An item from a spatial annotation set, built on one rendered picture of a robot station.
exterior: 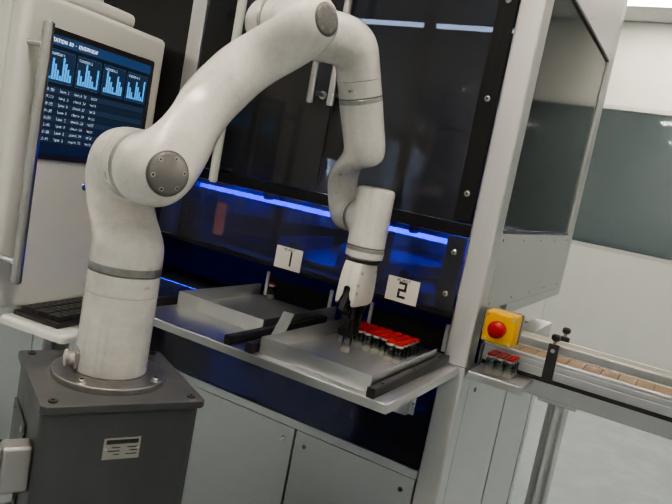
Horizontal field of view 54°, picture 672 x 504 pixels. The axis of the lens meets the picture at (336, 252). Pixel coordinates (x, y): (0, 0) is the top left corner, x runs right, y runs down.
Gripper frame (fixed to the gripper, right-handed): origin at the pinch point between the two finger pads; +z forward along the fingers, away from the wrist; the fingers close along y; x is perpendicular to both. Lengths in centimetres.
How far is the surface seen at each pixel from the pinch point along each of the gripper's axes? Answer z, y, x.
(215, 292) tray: 3.8, -5.7, -43.4
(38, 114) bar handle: -33, 34, -70
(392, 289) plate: -7.6, -18.0, 0.7
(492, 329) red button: -5.6, -14.6, 27.6
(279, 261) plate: -6.6, -17.9, -33.4
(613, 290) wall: 24, -478, 6
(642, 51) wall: -177, -478, -17
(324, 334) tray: 5.4, -6.4, -9.4
